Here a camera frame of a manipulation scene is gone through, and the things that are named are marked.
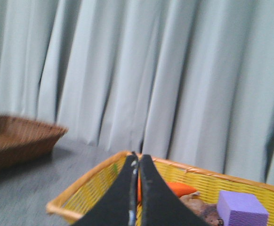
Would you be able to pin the purple foam block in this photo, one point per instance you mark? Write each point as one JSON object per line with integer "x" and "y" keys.
{"x": 241, "y": 209}

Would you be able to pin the white curtain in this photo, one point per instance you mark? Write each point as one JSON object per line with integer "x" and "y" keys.
{"x": 188, "y": 80}

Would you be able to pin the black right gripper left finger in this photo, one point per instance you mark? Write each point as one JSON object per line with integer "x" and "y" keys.
{"x": 118, "y": 206}

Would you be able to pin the yellow wicker basket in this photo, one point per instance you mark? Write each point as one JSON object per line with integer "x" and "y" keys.
{"x": 84, "y": 193}

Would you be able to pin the orange toy carrot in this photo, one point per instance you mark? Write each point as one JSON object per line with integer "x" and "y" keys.
{"x": 179, "y": 189}

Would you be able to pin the brown wicker basket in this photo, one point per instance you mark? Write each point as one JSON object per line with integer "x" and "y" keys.
{"x": 23, "y": 140}

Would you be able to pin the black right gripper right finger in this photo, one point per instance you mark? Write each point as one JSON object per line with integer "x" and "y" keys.
{"x": 160, "y": 206}

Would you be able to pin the brown toy potato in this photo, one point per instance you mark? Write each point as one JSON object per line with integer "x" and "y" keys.
{"x": 206, "y": 211}

